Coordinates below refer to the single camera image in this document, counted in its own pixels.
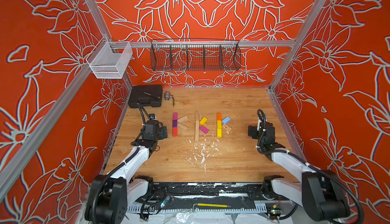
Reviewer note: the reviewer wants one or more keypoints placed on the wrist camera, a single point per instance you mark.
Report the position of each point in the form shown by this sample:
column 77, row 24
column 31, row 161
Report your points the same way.
column 152, row 116
column 260, row 125

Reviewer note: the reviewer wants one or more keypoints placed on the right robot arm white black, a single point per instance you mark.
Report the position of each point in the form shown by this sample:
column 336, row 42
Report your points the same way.
column 319, row 192

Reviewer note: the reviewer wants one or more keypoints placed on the blue block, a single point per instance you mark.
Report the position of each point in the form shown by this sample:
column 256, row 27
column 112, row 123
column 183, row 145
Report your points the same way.
column 226, row 120

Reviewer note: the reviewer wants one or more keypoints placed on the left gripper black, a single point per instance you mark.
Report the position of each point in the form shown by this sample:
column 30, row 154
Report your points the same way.
column 161, row 132

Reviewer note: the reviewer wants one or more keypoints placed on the black wire basket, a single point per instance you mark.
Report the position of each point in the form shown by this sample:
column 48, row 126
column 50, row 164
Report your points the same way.
column 198, row 54

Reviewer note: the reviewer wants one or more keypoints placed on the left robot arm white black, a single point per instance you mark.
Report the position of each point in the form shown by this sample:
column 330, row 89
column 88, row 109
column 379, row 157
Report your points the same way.
column 112, row 193

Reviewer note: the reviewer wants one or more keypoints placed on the yellow pencil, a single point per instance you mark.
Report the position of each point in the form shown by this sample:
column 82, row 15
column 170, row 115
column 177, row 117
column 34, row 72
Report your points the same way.
column 213, row 205

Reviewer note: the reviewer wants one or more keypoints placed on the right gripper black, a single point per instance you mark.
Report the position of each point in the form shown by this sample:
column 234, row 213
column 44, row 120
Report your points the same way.
column 253, row 129

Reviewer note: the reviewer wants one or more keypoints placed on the red block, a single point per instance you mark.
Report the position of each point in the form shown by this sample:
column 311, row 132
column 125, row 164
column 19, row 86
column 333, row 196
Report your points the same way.
column 175, row 131

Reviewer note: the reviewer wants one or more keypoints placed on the orange block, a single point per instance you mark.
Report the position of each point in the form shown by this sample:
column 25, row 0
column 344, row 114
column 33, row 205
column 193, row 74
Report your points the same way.
column 219, row 116

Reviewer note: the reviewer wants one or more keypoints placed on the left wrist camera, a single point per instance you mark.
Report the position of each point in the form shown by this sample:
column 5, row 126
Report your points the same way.
column 152, row 116

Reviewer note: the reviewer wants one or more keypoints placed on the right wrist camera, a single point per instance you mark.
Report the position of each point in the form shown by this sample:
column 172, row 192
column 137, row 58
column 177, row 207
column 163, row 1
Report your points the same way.
column 260, row 125

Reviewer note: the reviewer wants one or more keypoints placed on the printed wooden block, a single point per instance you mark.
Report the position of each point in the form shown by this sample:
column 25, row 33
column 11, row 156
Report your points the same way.
column 226, row 127

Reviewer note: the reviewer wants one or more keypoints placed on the metal ball valve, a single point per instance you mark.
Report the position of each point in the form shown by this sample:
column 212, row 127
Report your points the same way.
column 168, row 96

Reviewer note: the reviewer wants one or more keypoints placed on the black plastic tool case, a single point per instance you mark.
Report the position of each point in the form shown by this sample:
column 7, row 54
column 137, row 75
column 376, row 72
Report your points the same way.
column 146, row 95

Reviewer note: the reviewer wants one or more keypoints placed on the white mesh basket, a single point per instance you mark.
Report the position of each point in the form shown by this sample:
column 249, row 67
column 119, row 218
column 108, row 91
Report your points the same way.
column 109, row 60

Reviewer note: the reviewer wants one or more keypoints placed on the purple block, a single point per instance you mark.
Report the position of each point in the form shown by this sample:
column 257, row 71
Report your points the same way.
column 175, row 123

